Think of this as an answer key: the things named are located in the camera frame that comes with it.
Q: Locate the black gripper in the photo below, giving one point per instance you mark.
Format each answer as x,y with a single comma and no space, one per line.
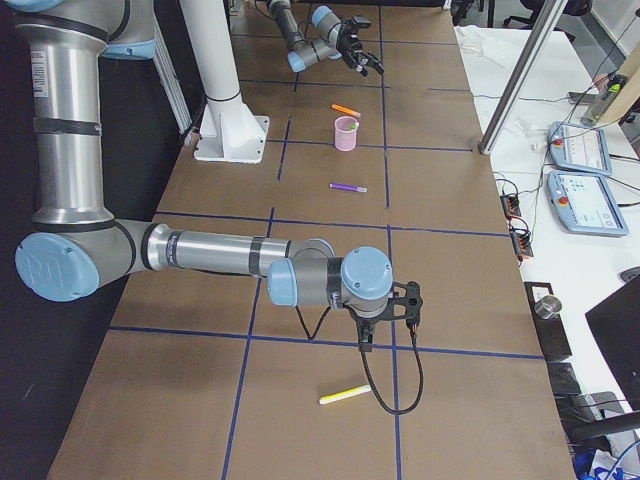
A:
364,318
348,45

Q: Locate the yellow highlighter pen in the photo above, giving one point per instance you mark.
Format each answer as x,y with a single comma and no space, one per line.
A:
345,394

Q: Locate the orange highlighter pen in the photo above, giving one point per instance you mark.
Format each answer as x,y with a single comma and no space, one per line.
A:
345,110

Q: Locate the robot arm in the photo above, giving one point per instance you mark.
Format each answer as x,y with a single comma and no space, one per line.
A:
140,144
304,53

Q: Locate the pink mesh pen holder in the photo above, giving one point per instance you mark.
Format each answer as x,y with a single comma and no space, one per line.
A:
345,140

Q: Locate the purple marker pen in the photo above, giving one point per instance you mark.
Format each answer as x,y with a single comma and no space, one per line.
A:
348,187

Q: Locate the metal cup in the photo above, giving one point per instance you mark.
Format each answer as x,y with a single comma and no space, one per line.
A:
547,307

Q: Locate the orange black power connector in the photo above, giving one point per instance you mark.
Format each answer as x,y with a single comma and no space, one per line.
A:
511,205

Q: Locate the far teach pendant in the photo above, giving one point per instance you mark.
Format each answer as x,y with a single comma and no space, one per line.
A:
577,148

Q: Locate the teach pendant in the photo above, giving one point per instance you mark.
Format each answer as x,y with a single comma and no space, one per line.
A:
585,205
577,148

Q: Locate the black monitor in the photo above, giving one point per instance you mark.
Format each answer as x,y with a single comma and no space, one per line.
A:
614,324

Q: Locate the near teach pendant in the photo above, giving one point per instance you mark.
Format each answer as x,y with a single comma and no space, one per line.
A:
585,205

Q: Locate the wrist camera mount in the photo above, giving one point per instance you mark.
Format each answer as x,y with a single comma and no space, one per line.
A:
405,303
359,22

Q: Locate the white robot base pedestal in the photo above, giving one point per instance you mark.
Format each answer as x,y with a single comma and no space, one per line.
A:
229,131

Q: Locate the aluminium frame post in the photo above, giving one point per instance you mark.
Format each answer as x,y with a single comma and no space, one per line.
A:
540,33

